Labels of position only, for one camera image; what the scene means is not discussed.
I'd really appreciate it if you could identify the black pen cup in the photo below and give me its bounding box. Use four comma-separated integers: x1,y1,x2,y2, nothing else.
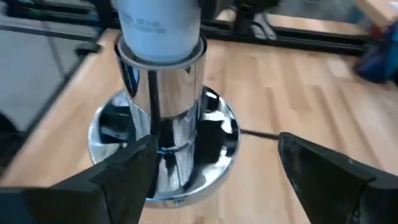
353,23,398,85

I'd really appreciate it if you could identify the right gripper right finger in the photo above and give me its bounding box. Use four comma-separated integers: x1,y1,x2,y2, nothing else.
277,131,398,224

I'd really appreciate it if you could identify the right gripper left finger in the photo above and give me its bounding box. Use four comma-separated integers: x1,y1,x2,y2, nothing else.
0,134,159,224

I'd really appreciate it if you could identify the beige wooden desk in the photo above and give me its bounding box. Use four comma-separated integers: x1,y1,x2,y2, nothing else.
355,0,398,29

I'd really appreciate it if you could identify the white lightbulb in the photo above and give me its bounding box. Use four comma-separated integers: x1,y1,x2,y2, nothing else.
112,0,203,65

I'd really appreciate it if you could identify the thin black lamp cord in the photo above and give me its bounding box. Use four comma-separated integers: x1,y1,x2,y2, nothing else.
240,129,280,141

